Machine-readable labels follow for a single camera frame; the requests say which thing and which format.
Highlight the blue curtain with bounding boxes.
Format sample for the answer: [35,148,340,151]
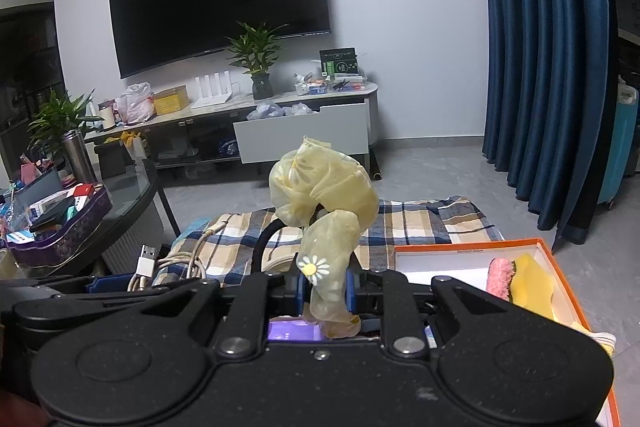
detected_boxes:
[475,0,621,253]

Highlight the yellow sponge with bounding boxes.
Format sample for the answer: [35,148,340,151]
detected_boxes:
[510,254,557,320]

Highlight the bamboo plant with long leaves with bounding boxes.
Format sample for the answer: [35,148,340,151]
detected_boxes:
[27,89,103,168]

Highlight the purple tissue pack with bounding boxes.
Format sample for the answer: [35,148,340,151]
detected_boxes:
[267,317,441,350]

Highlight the round glass top table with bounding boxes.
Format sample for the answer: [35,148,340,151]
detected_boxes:
[0,159,181,280]

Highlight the teal suitcase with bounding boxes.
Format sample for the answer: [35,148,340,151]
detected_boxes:
[580,77,640,228]

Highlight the white usb cable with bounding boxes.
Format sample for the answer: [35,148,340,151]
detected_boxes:
[127,214,281,293]

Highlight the white open drawer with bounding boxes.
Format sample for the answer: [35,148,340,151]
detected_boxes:
[232,99,371,165]

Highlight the crumpled clear plastic bags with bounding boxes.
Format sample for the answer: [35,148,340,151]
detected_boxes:
[247,102,316,122]

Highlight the white wifi router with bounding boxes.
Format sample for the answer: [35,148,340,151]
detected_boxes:
[192,71,233,108]

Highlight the potted plant in dark vase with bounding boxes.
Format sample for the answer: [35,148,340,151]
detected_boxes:
[225,21,288,100]

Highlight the pink white plastic bag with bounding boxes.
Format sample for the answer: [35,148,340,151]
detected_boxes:
[114,82,155,124]

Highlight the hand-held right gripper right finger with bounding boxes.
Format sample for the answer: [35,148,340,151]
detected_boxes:
[345,268,531,354]

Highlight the long television cabinet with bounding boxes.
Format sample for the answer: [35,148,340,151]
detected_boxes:
[82,79,381,180]

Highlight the black square box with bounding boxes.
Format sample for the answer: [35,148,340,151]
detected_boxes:
[94,142,127,180]

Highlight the black hair band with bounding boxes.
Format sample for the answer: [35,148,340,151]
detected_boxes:
[252,209,326,275]

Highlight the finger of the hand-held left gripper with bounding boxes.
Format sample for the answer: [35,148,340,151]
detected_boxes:
[86,276,135,294]

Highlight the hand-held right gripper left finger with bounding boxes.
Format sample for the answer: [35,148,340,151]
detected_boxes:
[100,268,307,354]

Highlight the purple patterned tray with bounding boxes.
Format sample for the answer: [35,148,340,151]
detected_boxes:
[5,184,113,268]

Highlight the pile of small boxes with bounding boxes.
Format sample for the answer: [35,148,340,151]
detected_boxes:
[292,69,368,96]

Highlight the orange rimmed white box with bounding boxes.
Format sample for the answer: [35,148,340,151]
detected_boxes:
[392,237,621,427]

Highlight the steel thermos bottle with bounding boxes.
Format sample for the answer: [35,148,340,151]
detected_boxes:
[62,129,98,185]

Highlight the yellow cardboard box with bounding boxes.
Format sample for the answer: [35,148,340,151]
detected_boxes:
[152,85,192,116]

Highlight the plaid blanket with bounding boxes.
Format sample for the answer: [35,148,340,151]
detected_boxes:
[155,196,506,288]

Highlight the green black box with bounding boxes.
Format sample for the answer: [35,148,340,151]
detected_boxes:
[319,48,360,80]

